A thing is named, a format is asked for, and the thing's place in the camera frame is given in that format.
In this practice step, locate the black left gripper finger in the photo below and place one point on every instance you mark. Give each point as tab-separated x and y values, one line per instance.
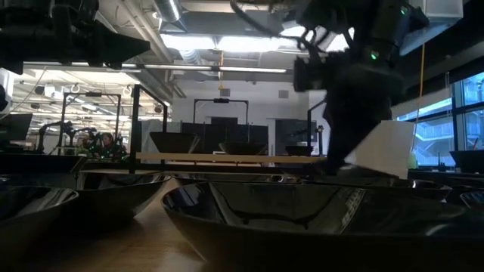
113	39
113	56

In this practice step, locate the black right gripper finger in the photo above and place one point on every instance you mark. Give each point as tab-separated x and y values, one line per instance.
336	140
363	124

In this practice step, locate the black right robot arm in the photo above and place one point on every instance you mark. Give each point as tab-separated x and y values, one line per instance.
385	30

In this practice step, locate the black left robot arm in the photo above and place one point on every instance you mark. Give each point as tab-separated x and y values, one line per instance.
22	9

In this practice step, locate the white faceted plant pot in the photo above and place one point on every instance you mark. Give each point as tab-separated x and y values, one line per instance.
393	147

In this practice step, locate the black computer monitor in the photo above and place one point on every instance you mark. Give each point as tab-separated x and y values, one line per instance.
291	130
15	126

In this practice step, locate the small yellow-green object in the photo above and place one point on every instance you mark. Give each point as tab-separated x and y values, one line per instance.
412	161

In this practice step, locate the person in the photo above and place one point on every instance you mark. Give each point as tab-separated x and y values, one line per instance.
107	140

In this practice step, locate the wooden shelf board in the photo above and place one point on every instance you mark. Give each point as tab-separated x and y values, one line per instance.
246	158

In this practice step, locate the long ceiling light bar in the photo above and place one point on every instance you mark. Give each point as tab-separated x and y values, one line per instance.
249	70

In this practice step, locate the black tapered tub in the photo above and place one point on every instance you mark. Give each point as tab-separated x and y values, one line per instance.
469	162

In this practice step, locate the black background gantry frame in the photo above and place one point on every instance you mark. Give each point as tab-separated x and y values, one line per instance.
221	100
92	94

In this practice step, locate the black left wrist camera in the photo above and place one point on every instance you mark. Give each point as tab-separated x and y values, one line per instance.
75	10

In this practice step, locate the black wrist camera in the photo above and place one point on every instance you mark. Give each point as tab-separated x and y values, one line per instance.
308	73
75	10

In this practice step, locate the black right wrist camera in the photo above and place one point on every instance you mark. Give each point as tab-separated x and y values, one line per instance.
308	73

